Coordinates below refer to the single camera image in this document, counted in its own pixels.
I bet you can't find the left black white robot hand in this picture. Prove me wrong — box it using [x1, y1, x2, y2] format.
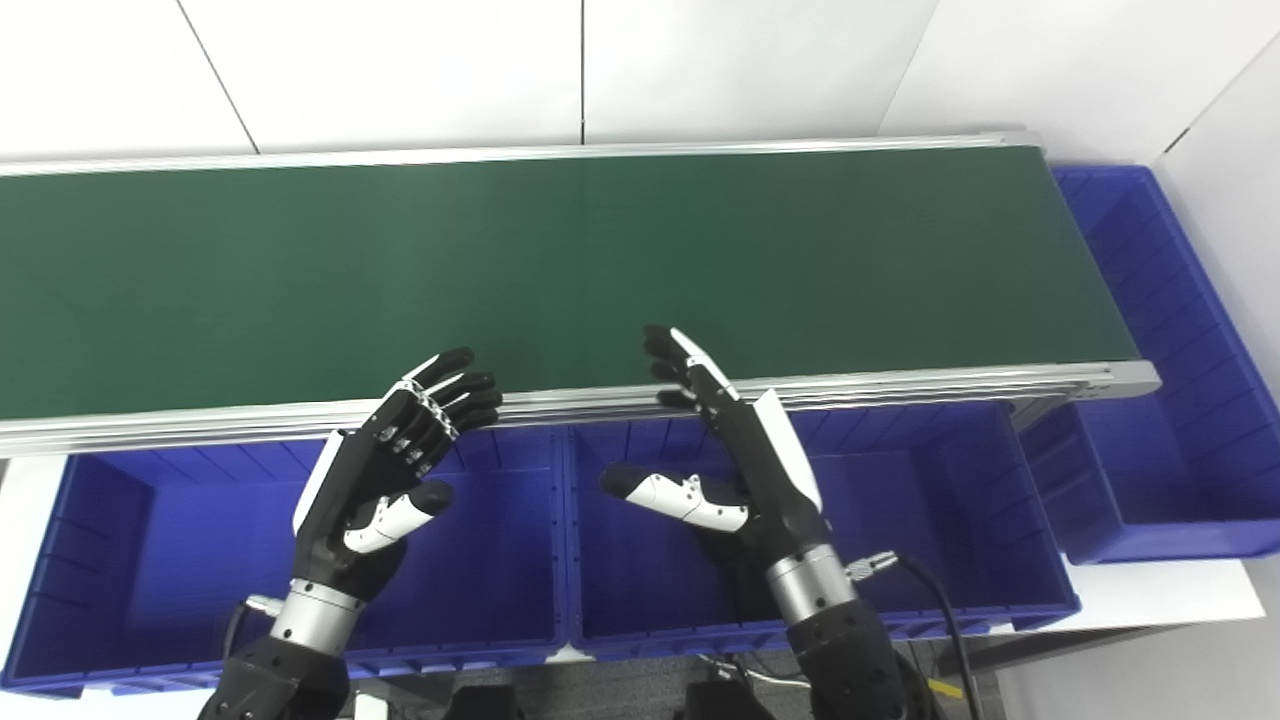
[290, 347, 504, 601]

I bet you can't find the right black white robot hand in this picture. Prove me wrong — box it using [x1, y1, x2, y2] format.
[598, 325, 829, 573]

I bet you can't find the black robot torso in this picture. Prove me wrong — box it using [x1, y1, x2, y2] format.
[345, 655, 986, 720]

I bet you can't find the blue plastic bin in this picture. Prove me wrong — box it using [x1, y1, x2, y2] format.
[565, 400, 1083, 661]
[1020, 165, 1280, 566]
[0, 425, 571, 701]

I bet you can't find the green conveyor belt aluminium frame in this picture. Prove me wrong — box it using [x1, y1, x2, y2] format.
[0, 130, 1161, 461]

